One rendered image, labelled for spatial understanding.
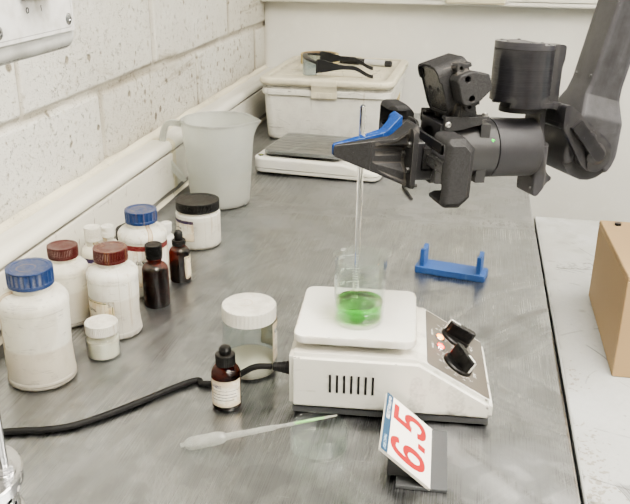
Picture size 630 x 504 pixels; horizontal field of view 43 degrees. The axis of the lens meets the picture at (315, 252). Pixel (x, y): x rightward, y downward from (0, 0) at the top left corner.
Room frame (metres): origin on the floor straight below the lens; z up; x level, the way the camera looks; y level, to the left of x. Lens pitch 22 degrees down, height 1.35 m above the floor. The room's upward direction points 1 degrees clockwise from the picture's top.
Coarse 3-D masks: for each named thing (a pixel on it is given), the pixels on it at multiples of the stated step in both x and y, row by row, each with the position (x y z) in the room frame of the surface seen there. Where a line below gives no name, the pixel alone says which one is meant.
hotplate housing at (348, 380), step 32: (320, 352) 0.69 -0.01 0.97; (352, 352) 0.69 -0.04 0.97; (384, 352) 0.69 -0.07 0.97; (416, 352) 0.69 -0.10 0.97; (320, 384) 0.68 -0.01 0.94; (352, 384) 0.67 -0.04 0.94; (384, 384) 0.67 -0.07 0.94; (416, 384) 0.67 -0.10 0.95; (448, 384) 0.66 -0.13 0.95; (448, 416) 0.67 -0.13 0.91; (480, 416) 0.66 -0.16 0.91
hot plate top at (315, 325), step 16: (320, 288) 0.80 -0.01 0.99; (304, 304) 0.76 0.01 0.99; (320, 304) 0.76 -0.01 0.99; (384, 304) 0.76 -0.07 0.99; (400, 304) 0.76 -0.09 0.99; (304, 320) 0.72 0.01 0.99; (320, 320) 0.72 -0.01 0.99; (384, 320) 0.72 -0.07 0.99; (400, 320) 0.72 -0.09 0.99; (416, 320) 0.72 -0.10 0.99; (304, 336) 0.69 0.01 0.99; (320, 336) 0.68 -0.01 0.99; (336, 336) 0.68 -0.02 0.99; (352, 336) 0.68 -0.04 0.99; (368, 336) 0.69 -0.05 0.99; (384, 336) 0.69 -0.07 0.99; (400, 336) 0.69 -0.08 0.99; (416, 336) 0.69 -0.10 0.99
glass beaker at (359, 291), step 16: (352, 240) 0.75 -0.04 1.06; (336, 256) 0.73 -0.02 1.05; (352, 256) 0.74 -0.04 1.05; (368, 256) 0.74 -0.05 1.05; (384, 256) 0.73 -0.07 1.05; (336, 272) 0.71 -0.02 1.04; (352, 272) 0.70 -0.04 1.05; (368, 272) 0.70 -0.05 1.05; (384, 272) 0.71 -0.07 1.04; (336, 288) 0.71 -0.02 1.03; (352, 288) 0.70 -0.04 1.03; (368, 288) 0.70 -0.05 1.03; (384, 288) 0.71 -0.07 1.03; (336, 304) 0.71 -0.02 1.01; (352, 304) 0.70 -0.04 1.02; (368, 304) 0.70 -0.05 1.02; (336, 320) 0.71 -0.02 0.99; (352, 320) 0.70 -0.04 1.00; (368, 320) 0.70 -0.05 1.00
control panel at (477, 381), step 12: (432, 324) 0.76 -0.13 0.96; (444, 324) 0.78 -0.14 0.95; (432, 336) 0.73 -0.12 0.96; (432, 348) 0.71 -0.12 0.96; (444, 348) 0.72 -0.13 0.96; (468, 348) 0.75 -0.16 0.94; (480, 348) 0.77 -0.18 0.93; (432, 360) 0.68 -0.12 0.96; (444, 360) 0.70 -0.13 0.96; (480, 360) 0.74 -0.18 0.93; (444, 372) 0.67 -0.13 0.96; (480, 372) 0.71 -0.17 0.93; (468, 384) 0.67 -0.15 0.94; (480, 384) 0.69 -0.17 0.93
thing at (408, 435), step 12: (396, 408) 0.64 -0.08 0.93; (396, 420) 0.63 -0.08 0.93; (408, 420) 0.64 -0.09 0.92; (396, 432) 0.61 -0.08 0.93; (408, 432) 0.62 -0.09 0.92; (420, 432) 0.63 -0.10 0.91; (396, 444) 0.59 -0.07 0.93; (408, 444) 0.60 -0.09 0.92; (420, 444) 0.62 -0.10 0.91; (396, 456) 0.57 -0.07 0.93; (408, 456) 0.59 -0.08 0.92; (420, 456) 0.60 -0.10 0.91; (420, 468) 0.58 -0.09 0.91
